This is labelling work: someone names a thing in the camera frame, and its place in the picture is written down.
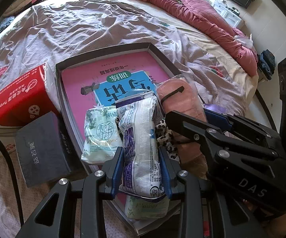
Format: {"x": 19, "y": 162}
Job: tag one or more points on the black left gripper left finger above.
{"x": 55, "y": 215}

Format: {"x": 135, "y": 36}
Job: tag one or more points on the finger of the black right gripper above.
{"x": 245, "y": 129}
{"x": 227, "y": 155}

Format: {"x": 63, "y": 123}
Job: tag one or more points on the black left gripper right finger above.
{"x": 199, "y": 199}

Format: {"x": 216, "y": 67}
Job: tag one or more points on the pink packaged towel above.
{"x": 181, "y": 95}

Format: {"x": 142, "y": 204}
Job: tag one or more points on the leopard print cloth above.
{"x": 165, "y": 139}

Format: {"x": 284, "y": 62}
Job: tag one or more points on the white purple plastic pack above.
{"x": 138, "y": 115}

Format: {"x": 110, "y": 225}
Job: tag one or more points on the dark blue-grey box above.
{"x": 45, "y": 151}

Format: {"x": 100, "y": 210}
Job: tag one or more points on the dark blue clothes pile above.
{"x": 266, "y": 64}

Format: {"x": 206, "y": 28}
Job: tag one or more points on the green white tissue pack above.
{"x": 101, "y": 135}

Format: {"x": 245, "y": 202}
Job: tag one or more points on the white cabinet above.
{"x": 231, "y": 16}

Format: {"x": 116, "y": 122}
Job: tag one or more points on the pink red rolled comforter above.
{"x": 202, "y": 16}

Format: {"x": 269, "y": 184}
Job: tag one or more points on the red white tissue box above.
{"x": 25, "y": 99}

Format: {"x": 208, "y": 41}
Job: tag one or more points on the grey tray with pink book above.
{"x": 103, "y": 76}

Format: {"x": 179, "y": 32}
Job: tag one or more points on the lilac patterned bed quilt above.
{"x": 55, "y": 30}

